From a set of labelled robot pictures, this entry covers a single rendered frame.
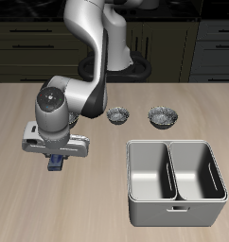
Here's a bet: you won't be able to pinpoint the small grey fluted bowl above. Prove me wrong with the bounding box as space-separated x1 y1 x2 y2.
105 106 131 126

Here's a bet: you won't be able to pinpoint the black kitchen countertop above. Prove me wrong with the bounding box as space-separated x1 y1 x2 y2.
0 0 229 23

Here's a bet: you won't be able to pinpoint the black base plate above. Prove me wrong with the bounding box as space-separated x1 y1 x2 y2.
77 50 153 82

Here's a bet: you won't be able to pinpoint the white two-bin basket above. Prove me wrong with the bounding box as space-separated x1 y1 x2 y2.
125 139 229 229

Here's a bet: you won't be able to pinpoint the medium grey fluted bowl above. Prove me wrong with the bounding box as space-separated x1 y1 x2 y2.
67 112 80 129

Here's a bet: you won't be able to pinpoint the dark kitchen cupboards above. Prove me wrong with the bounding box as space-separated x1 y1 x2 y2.
0 19 201 84

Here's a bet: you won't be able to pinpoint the grey drawer cabinet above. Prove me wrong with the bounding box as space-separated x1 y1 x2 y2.
187 18 229 84

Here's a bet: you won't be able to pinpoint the blue cream cheese box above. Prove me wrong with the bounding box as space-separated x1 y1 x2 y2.
46 154 64 172

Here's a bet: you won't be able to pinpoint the large grey fluted bowl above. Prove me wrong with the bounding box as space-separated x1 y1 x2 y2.
147 105 179 130

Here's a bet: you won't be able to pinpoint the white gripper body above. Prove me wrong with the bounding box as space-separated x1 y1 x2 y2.
21 133 91 159

